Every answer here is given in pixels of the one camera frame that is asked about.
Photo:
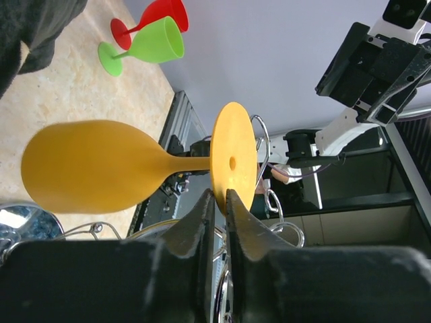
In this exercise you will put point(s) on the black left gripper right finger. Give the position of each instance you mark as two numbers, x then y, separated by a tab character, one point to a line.
276	282

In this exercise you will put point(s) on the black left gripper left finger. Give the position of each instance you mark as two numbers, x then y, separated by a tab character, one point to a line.
163	279

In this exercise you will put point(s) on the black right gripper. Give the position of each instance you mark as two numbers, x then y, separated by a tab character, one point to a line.
377	76

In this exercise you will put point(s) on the orange plastic wine glass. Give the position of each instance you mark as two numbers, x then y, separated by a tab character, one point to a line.
105	166

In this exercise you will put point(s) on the red plastic wine glass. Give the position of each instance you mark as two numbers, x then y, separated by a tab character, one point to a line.
155	10

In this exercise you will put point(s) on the green plastic wine glass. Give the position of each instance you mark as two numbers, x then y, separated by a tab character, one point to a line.
158	42

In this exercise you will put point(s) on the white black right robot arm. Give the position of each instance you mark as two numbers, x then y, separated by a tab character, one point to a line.
310	147

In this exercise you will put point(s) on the black floral plush pillow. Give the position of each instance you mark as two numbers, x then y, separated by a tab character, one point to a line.
28	33

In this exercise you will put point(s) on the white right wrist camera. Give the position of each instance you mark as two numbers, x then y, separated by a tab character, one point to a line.
403	19

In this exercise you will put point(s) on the chrome wire wine glass rack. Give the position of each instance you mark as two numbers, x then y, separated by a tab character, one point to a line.
221	280

